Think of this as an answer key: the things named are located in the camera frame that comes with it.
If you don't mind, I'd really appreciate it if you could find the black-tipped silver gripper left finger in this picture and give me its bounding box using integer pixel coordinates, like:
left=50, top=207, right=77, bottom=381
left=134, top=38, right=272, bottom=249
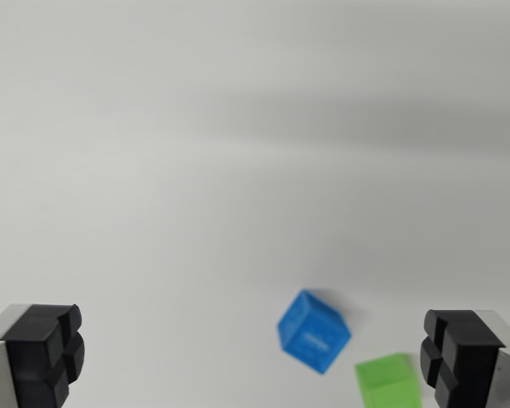
left=0, top=303, right=86, bottom=408

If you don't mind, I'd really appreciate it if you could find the black-tipped silver gripper right finger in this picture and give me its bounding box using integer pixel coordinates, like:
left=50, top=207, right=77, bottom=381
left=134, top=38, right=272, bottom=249
left=419, top=309, right=510, bottom=408

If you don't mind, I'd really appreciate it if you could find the blue embossed cube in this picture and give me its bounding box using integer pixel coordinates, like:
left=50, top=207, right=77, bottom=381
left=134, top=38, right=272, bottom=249
left=275, top=289, right=352, bottom=376

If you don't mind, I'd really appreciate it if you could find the green cube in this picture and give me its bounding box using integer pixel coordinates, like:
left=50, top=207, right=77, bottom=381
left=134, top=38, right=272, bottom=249
left=354, top=352, right=422, bottom=408

